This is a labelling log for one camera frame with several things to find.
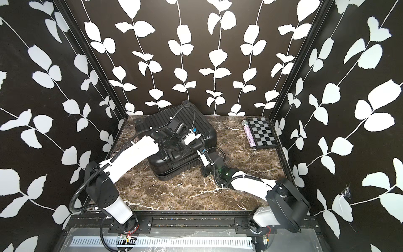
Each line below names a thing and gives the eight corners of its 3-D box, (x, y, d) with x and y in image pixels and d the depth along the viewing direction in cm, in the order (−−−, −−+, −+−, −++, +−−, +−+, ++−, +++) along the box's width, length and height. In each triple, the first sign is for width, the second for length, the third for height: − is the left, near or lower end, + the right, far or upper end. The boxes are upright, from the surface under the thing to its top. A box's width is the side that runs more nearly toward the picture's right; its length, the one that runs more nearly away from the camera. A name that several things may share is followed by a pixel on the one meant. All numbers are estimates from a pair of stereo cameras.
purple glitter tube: (250, 149, 105) (251, 146, 102) (241, 123, 120) (242, 120, 117) (255, 148, 105) (257, 145, 102) (246, 123, 120) (247, 119, 118)
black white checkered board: (253, 148, 104) (254, 146, 102) (246, 117, 123) (247, 115, 121) (278, 148, 104) (279, 146, 102) (267, 117, 123) (268, 115, 121)
